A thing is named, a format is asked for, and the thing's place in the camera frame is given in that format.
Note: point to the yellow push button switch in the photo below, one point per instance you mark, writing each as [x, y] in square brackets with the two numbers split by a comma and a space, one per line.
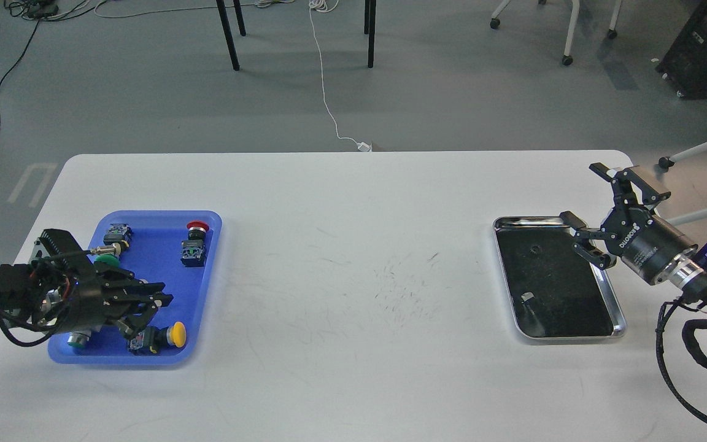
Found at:
[153, 340]

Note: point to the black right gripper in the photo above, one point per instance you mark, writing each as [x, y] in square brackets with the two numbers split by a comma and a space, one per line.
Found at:
[646, 243]

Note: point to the small black yellow switch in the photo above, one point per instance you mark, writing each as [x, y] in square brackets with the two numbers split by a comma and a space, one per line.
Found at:
[118, 233]

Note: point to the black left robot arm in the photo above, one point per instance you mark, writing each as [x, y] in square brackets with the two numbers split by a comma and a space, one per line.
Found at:
[66, 289]

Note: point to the green push button switch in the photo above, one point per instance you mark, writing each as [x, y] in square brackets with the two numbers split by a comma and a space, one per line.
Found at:
[108, 259]

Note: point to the silver metal tray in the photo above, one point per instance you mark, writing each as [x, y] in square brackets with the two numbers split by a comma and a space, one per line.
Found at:
[556, 296]

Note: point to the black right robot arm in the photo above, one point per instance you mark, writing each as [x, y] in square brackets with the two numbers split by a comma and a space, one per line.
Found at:
[689, 275]

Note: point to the blue plastic tray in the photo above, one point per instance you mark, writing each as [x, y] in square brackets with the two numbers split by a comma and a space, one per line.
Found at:
[154, 255]

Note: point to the orange grey button switch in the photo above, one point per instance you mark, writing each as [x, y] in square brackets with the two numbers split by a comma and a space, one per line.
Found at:
[79, 340]

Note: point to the black table leg left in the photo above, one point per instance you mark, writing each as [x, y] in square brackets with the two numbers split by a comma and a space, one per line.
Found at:
[227, 29]

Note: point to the black table leg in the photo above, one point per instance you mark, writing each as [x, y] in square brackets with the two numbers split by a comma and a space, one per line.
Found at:
[369, 29]
[227, 29]

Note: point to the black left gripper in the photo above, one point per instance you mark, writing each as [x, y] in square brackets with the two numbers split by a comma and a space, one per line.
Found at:
[99, 296]

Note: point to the black table leg right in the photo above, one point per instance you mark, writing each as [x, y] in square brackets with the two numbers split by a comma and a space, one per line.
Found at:
[369, 29]

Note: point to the red push button switch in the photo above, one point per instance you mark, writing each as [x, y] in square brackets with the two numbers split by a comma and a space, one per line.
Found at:
[194, 249]

